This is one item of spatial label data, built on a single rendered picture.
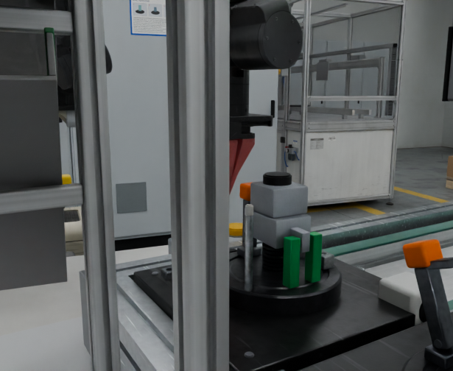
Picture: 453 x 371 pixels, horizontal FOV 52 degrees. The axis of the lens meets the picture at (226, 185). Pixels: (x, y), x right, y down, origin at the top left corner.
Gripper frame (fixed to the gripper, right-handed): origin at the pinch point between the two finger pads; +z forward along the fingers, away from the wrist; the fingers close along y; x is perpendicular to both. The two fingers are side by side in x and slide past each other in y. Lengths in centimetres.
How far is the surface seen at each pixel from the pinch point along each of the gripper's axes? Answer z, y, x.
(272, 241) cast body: 2.6, -2.6, -13.4
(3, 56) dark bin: -14.7, -25.0, -7.3
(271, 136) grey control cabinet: 26, 196, 251
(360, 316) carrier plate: 8.7, 2.3, -21.1
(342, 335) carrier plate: 8.7, -1.7, -22.6
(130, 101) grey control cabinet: -2, 86, 272
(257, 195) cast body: -1.5, -2.4, -10.5
